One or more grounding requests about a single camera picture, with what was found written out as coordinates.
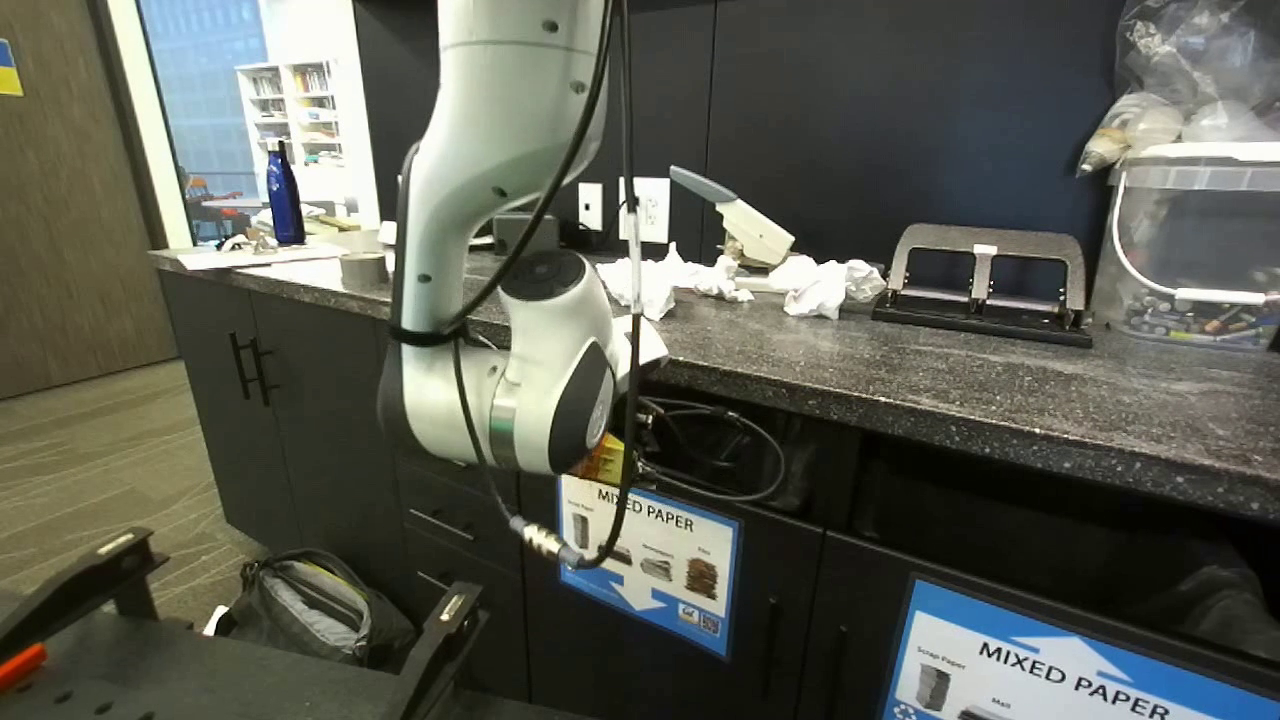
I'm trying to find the amber wrist camera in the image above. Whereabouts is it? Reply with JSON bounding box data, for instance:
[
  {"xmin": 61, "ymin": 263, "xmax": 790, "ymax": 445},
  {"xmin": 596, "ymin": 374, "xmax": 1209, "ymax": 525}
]
[{"xmin": 575, "ymin": 431, "xmax": 633, "ymax": 489}]

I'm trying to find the clear plastic container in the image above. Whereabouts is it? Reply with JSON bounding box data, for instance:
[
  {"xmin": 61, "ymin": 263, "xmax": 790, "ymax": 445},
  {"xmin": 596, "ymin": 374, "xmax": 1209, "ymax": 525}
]
[{"xmin": 1089, "ymin": 140, "xmax": 1280, "ymax": 353}]

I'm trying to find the black door handle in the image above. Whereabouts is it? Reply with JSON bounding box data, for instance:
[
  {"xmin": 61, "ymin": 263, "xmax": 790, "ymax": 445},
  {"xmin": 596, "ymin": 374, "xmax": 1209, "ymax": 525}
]
[
  {"xmin": 250, "ymin": 332, "xmax": 281, "ymax": 410},
  {"xmin": 230, "ymin": 332, "xmax": 255, "ymax": 405}
]

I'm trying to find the black power adapter box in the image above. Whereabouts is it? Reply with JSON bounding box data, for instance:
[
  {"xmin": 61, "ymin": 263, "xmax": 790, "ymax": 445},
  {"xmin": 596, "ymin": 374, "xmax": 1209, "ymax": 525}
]
[{"xmin": 491, "ymin": 210, "xmax": 566, "ymax": 254}]

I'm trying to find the black backpack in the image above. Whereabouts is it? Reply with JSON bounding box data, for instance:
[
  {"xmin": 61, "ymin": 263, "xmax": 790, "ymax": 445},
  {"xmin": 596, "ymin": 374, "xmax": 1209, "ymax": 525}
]
[{"xmin": 204, "ymin": 548, "xmax": 421, "ymax": 670}]

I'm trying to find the white shelf unit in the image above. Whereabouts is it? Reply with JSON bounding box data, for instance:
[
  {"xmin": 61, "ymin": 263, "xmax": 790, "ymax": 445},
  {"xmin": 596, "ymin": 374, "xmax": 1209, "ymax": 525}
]
[{"xmin": 236, "ymin": 55, "xmax": 344, "ymax": 224}]

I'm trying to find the blue metal water bottle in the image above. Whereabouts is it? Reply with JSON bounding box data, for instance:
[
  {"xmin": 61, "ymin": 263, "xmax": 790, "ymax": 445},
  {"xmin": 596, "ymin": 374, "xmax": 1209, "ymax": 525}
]
[{"xmin": 265, "ymin": 135, "xmax": 308, "ymax": 246}]

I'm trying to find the blue mixed paper sign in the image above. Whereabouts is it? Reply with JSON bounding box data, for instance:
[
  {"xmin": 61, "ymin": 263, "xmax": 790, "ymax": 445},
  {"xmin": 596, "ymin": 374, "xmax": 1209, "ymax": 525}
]
[
  {"xmin": 879, "ymin": 575, "xmax": 1280, "ymax": 720},
  {"xmin": 554, "ymin": 471, "xmax": 741, "ymax": 665}
]

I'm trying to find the grey three-hole punch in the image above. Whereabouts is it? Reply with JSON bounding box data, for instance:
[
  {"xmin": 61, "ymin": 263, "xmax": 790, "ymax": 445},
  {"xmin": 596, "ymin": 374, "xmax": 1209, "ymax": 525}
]
[{"xmin": 871, "ymin": 219, "xmax": 1096, "ymax": 353}]

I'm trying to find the yellow blue wall sticker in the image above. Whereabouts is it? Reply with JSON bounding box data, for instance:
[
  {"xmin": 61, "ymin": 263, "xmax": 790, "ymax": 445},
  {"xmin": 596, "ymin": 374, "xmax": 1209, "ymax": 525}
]
[{"xmin": 0, "ymin": 31, "xmax": 27, "ymax": 98}]

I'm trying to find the black bin liner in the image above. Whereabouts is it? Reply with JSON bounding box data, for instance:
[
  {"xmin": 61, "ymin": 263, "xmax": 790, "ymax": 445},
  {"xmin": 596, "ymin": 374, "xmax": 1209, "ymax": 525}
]
[
  {"xmin": 626, "ymin": 393, "xmax": 855, "ymax": 525},
  {"xmin": 855, "ymin": 451, "xmax": 1280, "ymax": 665}
]

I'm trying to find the clear plastic bag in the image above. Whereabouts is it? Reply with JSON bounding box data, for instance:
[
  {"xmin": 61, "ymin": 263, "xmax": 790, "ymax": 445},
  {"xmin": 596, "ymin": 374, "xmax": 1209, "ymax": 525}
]
[{"xmin": 1076, "ymin": 0, "xmax": 1280, "ymax": 178}]

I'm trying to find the flat white paper sheet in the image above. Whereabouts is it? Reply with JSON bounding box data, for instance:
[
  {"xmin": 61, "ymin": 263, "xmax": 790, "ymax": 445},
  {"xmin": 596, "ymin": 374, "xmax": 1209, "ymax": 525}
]
[{"xmin": 157, "ymin": 240, "xmax": 316, "ymax": 276}]

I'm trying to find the dark grey counter cabinet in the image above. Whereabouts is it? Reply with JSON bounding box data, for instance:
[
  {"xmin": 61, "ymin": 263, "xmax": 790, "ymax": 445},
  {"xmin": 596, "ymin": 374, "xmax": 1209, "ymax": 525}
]
[{"xmin": 157, "ymin": 273, "xmax": 1280, "ymax": 720}]

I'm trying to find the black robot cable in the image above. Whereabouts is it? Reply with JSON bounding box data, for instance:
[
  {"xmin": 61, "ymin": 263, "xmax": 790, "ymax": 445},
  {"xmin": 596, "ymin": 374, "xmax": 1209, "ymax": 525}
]
[{"xmin": 392, "ymin": 0, "xmax": 794, "ymax": 570}]

